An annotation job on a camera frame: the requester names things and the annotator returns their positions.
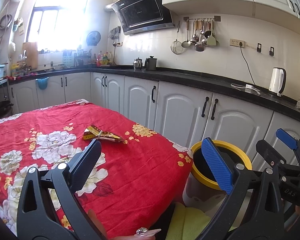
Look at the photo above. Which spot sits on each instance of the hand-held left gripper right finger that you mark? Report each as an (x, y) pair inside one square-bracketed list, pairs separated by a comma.
[(217, 162)]

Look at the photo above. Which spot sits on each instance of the hanging kitchen tools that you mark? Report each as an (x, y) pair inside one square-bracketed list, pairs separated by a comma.
[(115, 35)]

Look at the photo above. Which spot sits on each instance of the steel teapot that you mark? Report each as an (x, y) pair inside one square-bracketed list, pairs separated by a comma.
[(138, 63)]

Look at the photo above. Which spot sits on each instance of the wall utensil rail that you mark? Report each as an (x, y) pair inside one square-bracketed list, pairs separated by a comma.
[(202, 18)]

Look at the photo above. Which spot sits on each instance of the small blue fan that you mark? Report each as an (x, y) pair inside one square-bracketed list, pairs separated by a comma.
[(93, 38)]

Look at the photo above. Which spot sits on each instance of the beige wall socket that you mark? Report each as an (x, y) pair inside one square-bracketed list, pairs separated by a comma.
[(237, 43)]

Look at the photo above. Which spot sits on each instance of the kitchen window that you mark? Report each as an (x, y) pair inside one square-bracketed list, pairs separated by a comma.
[(60, 17)]

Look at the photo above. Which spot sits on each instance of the yellow brown snack wrapper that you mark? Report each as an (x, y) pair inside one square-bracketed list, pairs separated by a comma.
[(100, 135)]

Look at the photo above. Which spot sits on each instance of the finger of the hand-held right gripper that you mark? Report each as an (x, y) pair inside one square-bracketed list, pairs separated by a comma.
[(287, 138), (272, 156)]

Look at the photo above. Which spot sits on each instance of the person's left hand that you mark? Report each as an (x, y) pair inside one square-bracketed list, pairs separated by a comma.
[(103, 233)]

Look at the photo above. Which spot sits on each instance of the row of condiment bottles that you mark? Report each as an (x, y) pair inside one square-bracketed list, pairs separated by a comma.
[(103, 59)]

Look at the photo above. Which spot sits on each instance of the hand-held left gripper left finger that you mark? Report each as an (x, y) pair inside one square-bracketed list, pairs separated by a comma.
[(85, 165)]

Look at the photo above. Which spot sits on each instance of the steel spoon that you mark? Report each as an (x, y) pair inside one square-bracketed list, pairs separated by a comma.
[(194, 39)]

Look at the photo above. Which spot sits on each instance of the white electric kettle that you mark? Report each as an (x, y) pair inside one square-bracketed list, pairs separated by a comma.
[(276, 81)]

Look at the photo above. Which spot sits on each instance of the wooden cutting board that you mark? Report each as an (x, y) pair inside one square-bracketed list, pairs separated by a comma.
[(30, 55)]

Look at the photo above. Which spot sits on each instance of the white lower cabinets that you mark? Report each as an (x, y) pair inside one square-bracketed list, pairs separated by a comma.
[(175, 107)]

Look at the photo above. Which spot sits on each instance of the dark ladle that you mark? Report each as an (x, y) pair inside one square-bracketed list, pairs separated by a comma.
[(199, 47)]

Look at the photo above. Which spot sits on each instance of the white plastic box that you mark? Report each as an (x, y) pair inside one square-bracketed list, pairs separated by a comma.
[(1, 72)]

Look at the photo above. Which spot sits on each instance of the silver exhaust duct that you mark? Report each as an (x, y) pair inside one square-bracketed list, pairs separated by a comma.
[(109, 7)]

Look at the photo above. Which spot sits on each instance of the green spatula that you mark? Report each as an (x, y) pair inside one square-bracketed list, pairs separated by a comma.
[(212, 41)]

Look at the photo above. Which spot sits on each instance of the dark lidded jug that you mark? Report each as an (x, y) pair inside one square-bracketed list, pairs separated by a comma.
[(150, 63)]

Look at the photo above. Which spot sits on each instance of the black wall hook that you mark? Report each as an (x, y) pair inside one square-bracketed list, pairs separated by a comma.
[(259, 48), (271, 51)]

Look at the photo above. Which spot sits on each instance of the red floral tablecloth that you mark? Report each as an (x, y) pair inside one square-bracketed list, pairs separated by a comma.
[(140, 167)]

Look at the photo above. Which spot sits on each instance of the black countertop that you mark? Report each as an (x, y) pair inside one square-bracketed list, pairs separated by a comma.
[(190, 77)]

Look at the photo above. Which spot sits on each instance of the blue hanging bin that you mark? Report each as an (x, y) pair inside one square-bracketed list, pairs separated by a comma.
[(42, 83)]

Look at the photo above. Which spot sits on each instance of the yellow green garment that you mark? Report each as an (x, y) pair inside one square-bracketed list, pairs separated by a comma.
[(187, 220)]

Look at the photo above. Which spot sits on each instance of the black range hood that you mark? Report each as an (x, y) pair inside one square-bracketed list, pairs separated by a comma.
[(140, 12)]

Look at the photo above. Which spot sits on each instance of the teal drawer organizer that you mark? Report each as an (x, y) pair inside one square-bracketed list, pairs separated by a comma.
[(68, 58)]

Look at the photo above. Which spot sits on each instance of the yellow rimmed trash bin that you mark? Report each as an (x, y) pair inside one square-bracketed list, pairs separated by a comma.
[(237, 147)]

